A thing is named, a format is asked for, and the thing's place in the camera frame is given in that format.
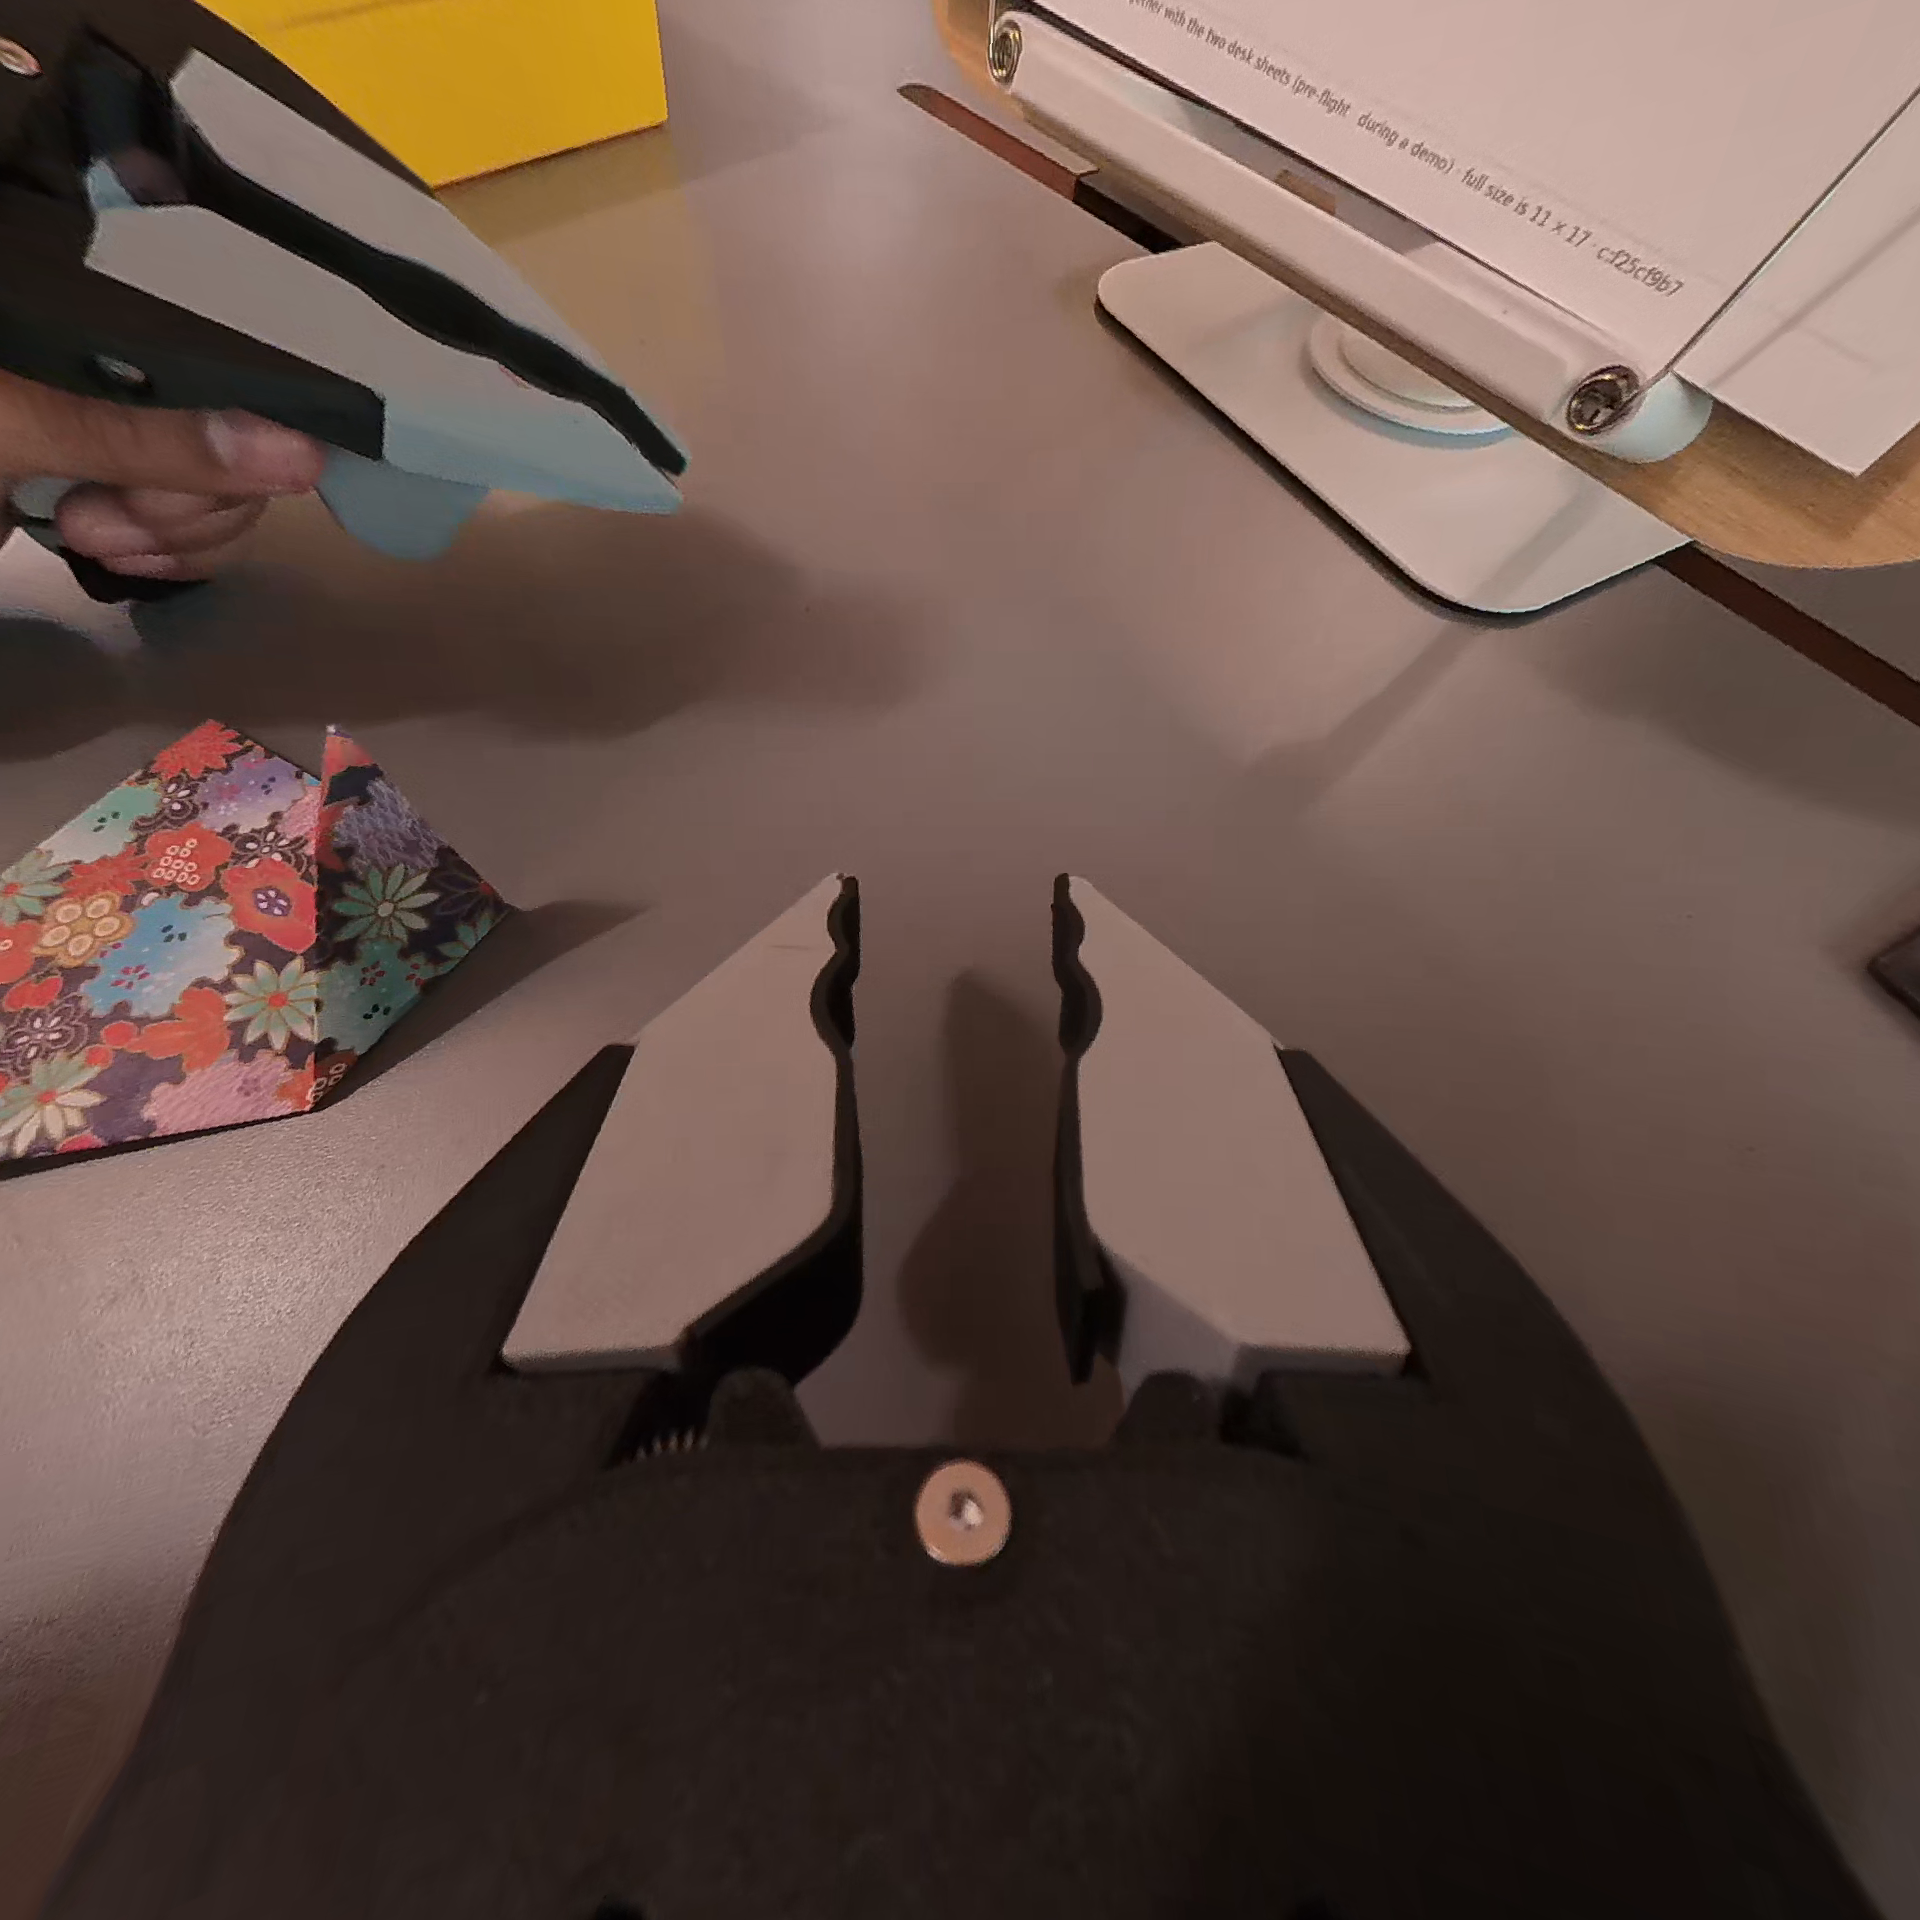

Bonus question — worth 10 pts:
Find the printed instruction sheet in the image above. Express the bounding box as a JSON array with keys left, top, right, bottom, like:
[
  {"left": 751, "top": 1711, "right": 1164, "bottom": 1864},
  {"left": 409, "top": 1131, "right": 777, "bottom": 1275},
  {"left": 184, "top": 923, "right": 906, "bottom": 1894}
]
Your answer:
[{"left": 1031, "top": 0, "right": 1920, "bottom": 480}]

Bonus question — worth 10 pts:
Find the floral origami paper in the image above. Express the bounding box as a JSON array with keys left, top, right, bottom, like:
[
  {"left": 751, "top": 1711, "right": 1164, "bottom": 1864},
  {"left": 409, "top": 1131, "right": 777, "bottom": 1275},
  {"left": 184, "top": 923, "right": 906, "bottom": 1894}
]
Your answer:
[{"left": 0, "top": 719, "right": 507, "bottom": 1164}]

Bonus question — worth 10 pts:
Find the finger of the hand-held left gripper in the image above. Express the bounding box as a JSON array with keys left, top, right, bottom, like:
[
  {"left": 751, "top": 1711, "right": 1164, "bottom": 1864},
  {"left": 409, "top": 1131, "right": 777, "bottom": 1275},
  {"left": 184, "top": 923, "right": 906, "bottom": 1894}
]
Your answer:
[
  {"left": 81, "top": 153, "right": 689, "bottom": 566},
  {"left": 164, "top": 52, "right": 689, "bottom": 480}
]

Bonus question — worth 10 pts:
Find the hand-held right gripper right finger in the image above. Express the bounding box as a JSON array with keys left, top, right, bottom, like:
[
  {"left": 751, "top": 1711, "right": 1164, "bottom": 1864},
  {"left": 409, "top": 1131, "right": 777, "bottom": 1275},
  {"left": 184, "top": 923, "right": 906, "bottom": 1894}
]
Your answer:
[{"left": 1050, "top": 873, "right": 1414, "bottom": 1387}]

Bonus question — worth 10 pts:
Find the yellow box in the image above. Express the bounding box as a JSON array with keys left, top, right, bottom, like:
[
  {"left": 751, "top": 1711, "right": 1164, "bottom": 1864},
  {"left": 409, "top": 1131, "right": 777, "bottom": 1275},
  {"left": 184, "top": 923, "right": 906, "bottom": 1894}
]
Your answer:
[{"left": 195, "top": 0, "right": 668, "bottom": 188}]

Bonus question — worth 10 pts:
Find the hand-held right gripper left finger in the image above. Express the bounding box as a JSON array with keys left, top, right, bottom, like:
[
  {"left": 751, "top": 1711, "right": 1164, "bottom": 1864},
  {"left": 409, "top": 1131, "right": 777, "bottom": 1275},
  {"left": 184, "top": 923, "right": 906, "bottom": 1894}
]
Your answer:
[{"left": 500, "top": 873, "right": 866, "bottom": 1387}]

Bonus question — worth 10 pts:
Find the person's left hand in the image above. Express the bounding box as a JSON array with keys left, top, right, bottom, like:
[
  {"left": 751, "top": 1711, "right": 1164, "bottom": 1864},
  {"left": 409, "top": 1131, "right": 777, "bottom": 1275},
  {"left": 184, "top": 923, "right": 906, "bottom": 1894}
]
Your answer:
[{"left": 0, "top": 373, "right": 327, "bottom": 582}]

